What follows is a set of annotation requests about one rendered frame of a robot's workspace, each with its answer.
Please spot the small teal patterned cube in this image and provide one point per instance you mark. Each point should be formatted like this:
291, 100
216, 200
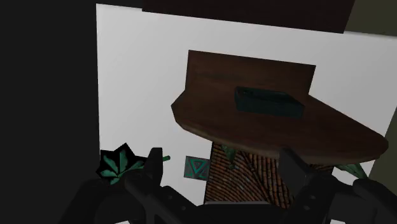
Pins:
196, 168

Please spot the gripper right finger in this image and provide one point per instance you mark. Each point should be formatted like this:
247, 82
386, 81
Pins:
322, 198

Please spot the green plant in woven pot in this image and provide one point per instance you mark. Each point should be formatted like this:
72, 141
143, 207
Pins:
242, 181

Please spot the dark teal box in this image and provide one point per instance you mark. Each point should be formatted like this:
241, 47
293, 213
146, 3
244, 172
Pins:
266, 104

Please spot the brown wooden half-round table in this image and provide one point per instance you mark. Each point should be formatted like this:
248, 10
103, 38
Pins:
217, 111

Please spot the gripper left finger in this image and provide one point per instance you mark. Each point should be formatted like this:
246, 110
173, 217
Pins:
145, 195

